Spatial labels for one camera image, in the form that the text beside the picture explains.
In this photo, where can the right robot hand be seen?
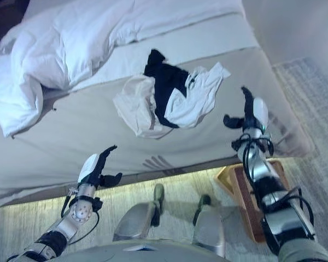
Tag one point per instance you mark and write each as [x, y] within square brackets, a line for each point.
[258, 110]

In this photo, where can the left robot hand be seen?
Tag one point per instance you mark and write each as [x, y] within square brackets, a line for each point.
[94, 166]

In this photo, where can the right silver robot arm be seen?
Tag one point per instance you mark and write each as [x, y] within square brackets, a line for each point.
[273, 196]

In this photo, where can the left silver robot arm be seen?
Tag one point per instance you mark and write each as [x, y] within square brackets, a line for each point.
[65, 218]

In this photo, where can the beige bed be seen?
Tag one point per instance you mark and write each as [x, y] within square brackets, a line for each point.
[98, 128]

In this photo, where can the wooden basket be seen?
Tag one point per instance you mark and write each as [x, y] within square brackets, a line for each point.
[243, 191]

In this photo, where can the grey patterned rug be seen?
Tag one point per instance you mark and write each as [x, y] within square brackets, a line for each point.
[309, 109]

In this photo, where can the white printed t-shirt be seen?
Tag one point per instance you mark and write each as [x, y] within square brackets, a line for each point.
[191, 103]

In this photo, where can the robot left leg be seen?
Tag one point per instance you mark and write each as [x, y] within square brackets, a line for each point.
[142, 218]

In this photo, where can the robot leg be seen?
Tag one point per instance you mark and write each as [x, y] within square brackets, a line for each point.
[142, 218]
[207, 221]

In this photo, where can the cream white garment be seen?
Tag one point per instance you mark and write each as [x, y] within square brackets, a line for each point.
[136, 109]

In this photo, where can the black garment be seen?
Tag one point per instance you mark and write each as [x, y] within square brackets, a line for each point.
[165, 82]

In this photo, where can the robot right leg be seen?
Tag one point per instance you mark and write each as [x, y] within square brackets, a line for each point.
[207, 221]

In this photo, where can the white duvet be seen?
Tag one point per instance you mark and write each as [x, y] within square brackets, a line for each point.
[71, 46]

